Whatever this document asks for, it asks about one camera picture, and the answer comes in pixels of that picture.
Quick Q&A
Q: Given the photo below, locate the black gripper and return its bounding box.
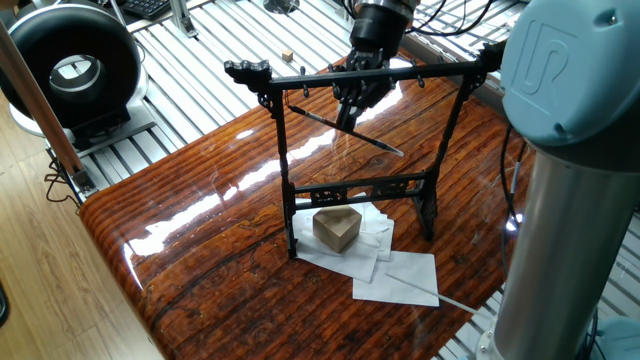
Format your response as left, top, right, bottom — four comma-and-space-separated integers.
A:
332, 2, 415, 133

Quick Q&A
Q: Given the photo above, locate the thin calligraphy brush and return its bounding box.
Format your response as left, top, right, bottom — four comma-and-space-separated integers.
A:
288, 104, 405, 159

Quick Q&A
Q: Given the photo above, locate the black metal pen rack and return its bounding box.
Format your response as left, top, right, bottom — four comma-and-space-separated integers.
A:
222, 35, 506, 263

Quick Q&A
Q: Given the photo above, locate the large wooden block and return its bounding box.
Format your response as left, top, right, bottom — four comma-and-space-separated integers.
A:
312, 206, 363, 253

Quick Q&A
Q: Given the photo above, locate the white paper sheet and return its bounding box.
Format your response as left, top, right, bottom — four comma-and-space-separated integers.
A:
291, 200, 379, 283
351, 250, 441, 308
340, 204, 397, 263

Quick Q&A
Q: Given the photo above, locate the black keyboard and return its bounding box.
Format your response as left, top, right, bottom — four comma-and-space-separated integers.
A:
124, 0, 180, 22

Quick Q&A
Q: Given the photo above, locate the brown wooden pole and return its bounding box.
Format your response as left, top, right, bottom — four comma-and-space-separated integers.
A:
0, 18, 87, 187

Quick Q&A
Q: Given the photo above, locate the black round duct fan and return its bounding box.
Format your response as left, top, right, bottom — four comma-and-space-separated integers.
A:
0, 4, 149, 142

